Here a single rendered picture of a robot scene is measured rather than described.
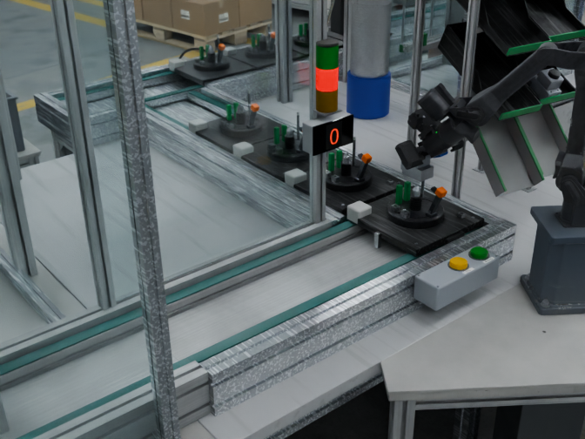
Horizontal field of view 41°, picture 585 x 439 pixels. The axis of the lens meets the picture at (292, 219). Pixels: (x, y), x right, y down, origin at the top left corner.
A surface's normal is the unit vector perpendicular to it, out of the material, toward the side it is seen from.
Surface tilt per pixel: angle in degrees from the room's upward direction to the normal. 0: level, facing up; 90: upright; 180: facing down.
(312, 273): 0
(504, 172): 45
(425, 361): 0
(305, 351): 90
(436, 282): 0
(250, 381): 90
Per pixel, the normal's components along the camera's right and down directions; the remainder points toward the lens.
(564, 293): 0.05, 0.48
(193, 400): 0.63, 0.37
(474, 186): -0.01, -0.88
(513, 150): 0.33, -0.33
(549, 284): -0.67, 0.36
